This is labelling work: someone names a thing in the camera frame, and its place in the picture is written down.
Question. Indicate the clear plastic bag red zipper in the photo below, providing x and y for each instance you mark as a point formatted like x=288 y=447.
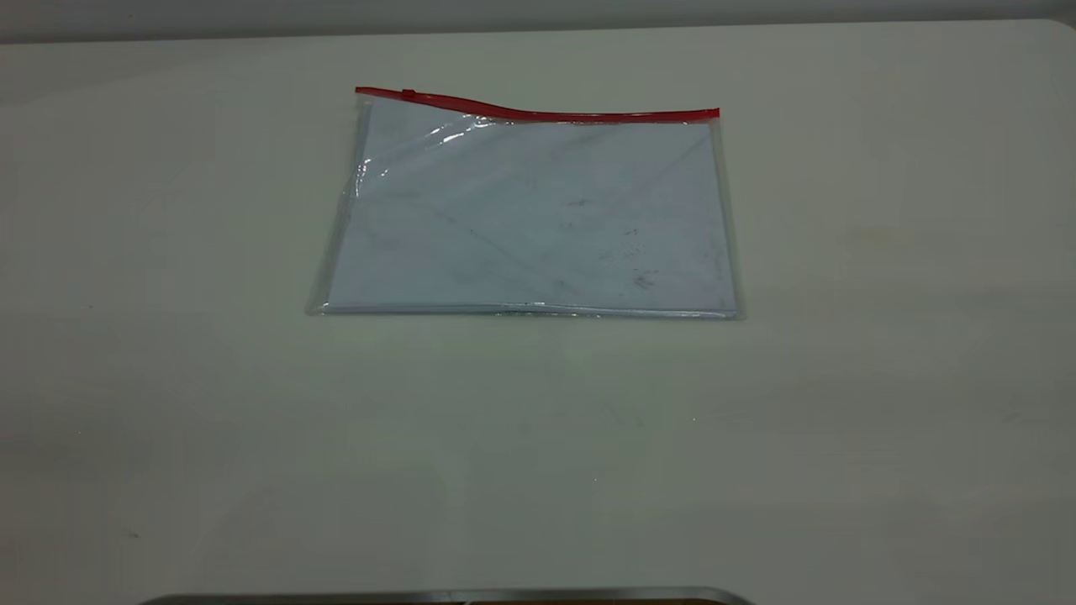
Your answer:
x=538 y=115

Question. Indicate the grey metal edge strip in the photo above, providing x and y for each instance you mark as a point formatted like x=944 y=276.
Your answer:
x=454 y=598

